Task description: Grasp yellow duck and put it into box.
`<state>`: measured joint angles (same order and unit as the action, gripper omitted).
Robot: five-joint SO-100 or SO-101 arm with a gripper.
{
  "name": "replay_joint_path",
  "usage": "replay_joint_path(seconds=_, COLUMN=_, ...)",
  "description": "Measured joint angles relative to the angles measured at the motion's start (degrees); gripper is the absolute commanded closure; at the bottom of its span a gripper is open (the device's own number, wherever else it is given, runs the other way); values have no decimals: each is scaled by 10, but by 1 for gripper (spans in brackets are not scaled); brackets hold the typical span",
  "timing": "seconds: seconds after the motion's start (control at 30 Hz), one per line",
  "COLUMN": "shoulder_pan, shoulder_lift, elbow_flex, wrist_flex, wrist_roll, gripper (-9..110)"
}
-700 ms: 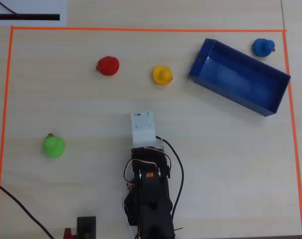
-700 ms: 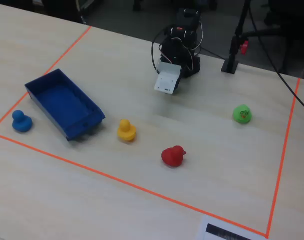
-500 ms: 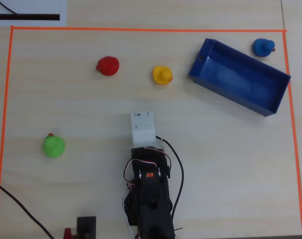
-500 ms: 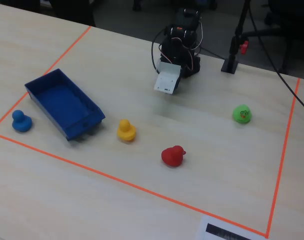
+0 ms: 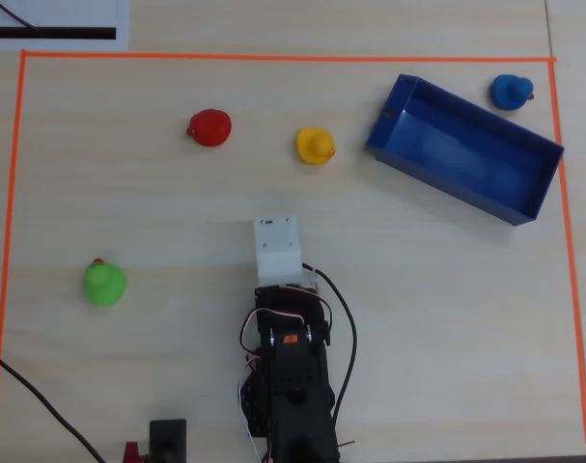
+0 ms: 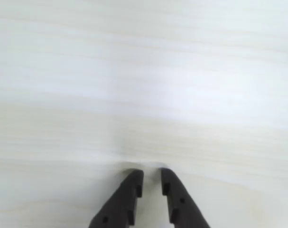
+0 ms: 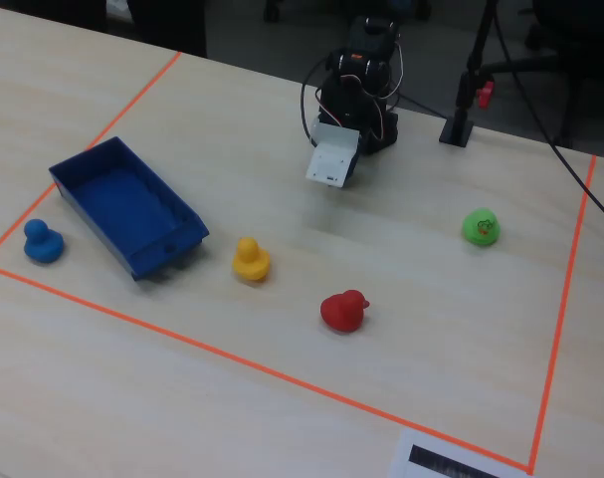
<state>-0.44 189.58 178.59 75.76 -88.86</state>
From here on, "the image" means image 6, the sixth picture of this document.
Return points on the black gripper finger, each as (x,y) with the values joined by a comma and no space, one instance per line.
(179,204)
(121,204)

